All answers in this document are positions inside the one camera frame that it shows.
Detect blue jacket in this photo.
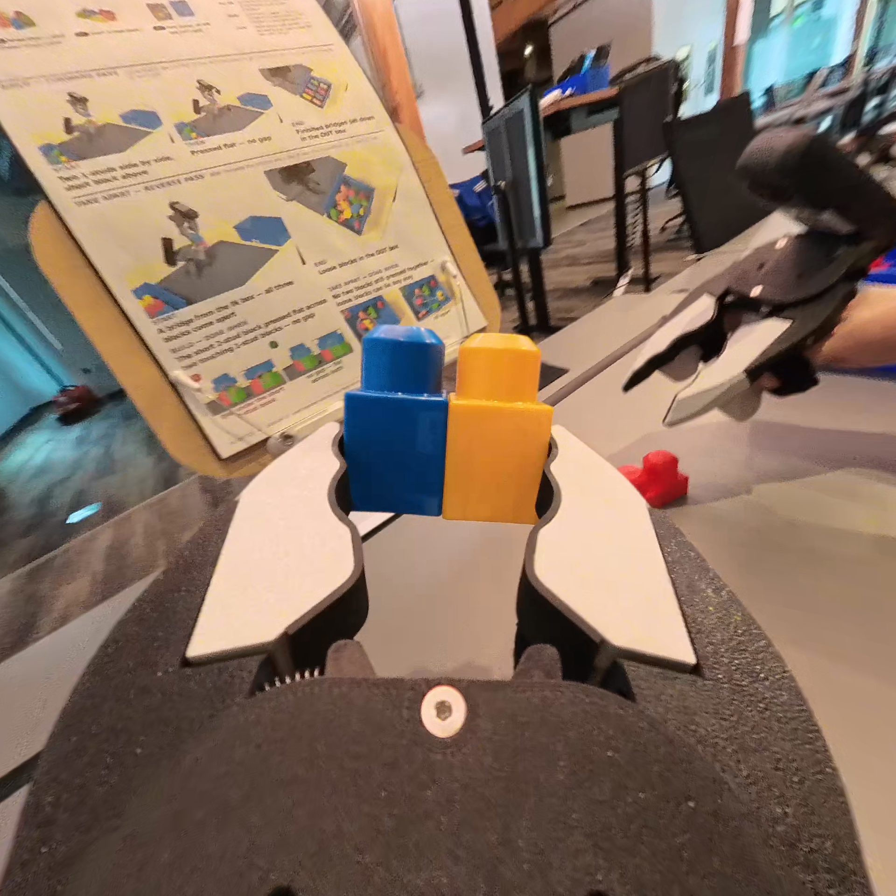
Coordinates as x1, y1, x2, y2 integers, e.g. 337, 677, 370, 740
450, 171, 503, 247

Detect yellow one-stud block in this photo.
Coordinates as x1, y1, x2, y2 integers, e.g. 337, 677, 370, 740
441, 332, 554, 525

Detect glass panel stand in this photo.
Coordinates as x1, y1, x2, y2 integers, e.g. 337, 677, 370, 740
482, 84, 555, 333

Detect printed instruction sheet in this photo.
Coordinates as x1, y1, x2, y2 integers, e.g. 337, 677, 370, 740
0, 0, 489, 459

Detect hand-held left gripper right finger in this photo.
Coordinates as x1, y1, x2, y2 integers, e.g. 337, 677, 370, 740
520, 424, 700, 685

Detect red bag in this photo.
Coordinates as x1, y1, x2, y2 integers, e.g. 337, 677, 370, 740
52, 384, 100, 426

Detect wooden beam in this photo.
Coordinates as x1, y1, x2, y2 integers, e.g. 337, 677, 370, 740
353, 0, 426, 144

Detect blue one-stud block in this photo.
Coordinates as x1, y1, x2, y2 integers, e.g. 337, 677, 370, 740
343, 324, 449, 518

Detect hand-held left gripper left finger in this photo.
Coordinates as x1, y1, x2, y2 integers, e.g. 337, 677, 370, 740
184, 422, 370, 671

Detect red one-stud block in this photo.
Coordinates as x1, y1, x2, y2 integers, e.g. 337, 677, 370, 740
616, 450, 690, 508

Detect wooden display board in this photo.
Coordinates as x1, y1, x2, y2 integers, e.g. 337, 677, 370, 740
28, 119, 502, 480

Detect wooden table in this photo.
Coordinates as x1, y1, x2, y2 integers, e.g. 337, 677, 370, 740
462, 84, 622, 156

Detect grey desk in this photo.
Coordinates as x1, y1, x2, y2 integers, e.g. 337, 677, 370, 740
0, 210, 896, 896

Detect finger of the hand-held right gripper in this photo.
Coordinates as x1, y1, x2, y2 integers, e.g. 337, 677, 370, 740
661, 316, 797, 427
622, 290, 730, 393

